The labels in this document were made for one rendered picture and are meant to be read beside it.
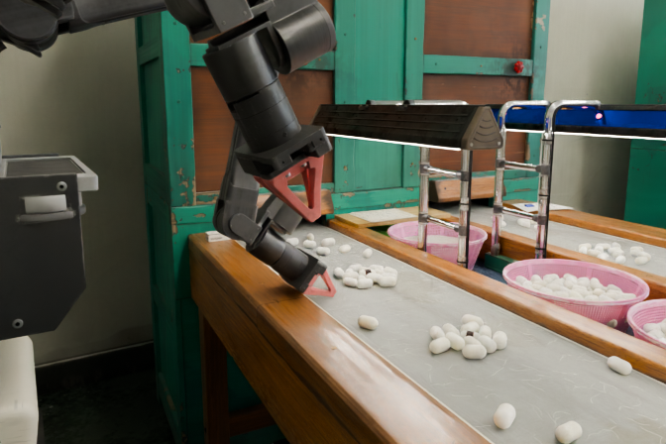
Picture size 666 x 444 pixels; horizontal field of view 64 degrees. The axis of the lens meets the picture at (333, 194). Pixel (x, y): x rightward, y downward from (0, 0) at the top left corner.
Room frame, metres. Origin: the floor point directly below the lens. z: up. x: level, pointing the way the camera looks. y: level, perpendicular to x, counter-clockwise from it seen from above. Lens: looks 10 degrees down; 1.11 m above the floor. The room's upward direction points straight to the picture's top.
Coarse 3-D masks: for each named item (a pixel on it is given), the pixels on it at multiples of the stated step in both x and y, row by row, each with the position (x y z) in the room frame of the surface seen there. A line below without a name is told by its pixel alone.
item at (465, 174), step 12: (360, 108) 1.21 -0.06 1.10; (396, 108) 1.07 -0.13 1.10; (420, 156) 1.27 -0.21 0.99; (468, 156) 1.13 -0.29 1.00; (420, 168) 1.27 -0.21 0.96; (432, 168) 1.24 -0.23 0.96; (444, 168) 1.21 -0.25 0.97; (468, 168) 1.13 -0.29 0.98; (420, 180) 1.27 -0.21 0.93; (468, 180) 1.13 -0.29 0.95; (420, 192) 1.27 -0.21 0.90; (468, 192) 1.13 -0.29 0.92; (420, 204) 1.27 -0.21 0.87; (468, 204) 1.13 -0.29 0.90; (420, 216) 1.27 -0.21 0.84; (468, 216) 1.13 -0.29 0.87; (420, 228) 1.27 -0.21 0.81; (456, 228) 1.15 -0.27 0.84; (468, 228) 1.13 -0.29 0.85; (420, 240) 1.27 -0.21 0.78; (468, 240) 1.13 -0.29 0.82; (468, 252) 1.13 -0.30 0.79
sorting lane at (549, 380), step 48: (240, 240) 1.44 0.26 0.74; (336, 240) 1.44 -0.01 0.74; (336, 288) 1.05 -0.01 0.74; (384, 288) 1.05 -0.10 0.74; (432, 288) 1.05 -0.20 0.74; (384, 336) 0.82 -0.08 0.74; (528, 336) 0.82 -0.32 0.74; (432, 384) 0.67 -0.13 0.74; (480, 384) 0.67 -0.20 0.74; (528, 384) 0.67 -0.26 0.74; (576, 384) 0.67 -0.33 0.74; (624, 384) 0.67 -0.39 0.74; (480, 432) 0.56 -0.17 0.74; (528, 432) 0.56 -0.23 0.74; (624, 432) 0.56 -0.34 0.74
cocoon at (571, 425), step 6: (558, 426) 0.55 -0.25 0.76; (564, 426) 0.54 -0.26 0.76; (570, 426) 0.54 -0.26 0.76; (576, 426) 0.55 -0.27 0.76; (558, 432) 0.54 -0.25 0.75; (564, 432) 0.54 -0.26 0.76; (570, 432) 0.54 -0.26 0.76; (576, 432) 0.54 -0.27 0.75; (558, 438) 0.54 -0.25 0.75; (564, 438) 0.53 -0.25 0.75; (570, 438) 0.53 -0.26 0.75; (576, 438) 0.54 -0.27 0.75
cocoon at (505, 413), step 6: (498, 408) 0.58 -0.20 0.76; (504, 408) 0.58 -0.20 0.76; (510, 408) 0.58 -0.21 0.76; (498, 414) 0.57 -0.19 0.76; (504, 414) 0.57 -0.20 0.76; (510, 414) 0.57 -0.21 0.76; (498, 420) 0.56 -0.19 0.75; (504, 420) 0.56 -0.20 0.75; (510, 420) 0.56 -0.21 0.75; (498, 426) 0.57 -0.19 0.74; (504, 426) 0.56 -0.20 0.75
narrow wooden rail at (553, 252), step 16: (480, 224) 1.53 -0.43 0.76; (512, 240) 1.35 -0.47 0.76; (528, 240) 1.34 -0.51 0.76; (480, 256) 1.46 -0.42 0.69; (512, 256) 1.35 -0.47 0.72; (528, 256) 1.30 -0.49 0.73; (560, 256) 1.22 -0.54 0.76; (576, 256) 1.20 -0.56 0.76; (592, 256) 1.20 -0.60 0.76; (640, 272) 1.08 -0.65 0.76; (656, 288) 1.01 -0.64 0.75
